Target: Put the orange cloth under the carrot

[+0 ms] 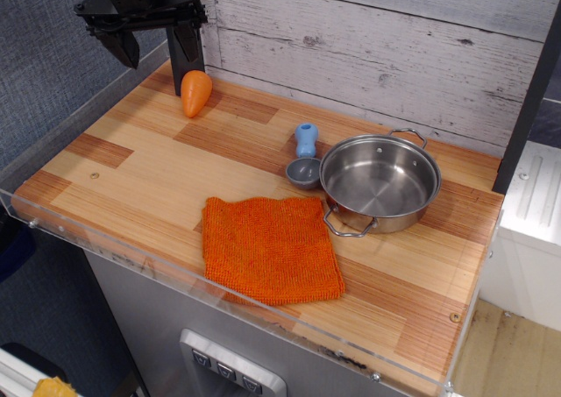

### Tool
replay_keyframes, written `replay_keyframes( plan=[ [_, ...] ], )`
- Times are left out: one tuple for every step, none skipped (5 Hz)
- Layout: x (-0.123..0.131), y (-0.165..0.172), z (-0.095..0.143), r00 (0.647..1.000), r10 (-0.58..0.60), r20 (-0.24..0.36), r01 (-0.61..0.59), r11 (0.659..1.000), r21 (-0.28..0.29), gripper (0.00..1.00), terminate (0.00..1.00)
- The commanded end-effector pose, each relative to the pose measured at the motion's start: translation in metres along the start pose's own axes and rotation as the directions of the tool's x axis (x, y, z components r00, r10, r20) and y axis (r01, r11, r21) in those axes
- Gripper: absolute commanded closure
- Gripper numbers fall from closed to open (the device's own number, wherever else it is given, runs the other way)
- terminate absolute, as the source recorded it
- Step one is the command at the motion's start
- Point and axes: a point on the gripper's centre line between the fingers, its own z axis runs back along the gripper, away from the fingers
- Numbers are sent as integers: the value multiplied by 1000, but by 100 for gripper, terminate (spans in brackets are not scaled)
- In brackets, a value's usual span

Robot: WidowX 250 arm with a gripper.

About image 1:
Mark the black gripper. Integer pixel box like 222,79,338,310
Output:
74,0,207,68

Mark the blue grey measuring scoop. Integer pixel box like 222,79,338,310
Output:
285,123,321,190

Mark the orange knitted cloth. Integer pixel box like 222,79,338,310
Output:
202,197,345,306

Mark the orange plastic carrot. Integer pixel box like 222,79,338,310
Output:
181,70,213,118

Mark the stainless steel pot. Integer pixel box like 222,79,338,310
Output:
320,128,442,237

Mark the silver toy fridge cabinet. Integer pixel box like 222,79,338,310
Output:
82,250,422,397

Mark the grey dispenser button panel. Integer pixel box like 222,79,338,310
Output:
180,329,288,396

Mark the yellow object at corner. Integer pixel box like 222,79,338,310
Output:
32,377,78,397

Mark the clear acrylic guard panel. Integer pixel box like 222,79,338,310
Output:
1,51,503,396

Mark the white box with lid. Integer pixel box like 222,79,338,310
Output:
479,141,560,330

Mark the white frame bottom left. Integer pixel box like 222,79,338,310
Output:
1,347,46,397

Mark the dark grey right post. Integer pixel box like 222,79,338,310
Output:
492,4,560,195

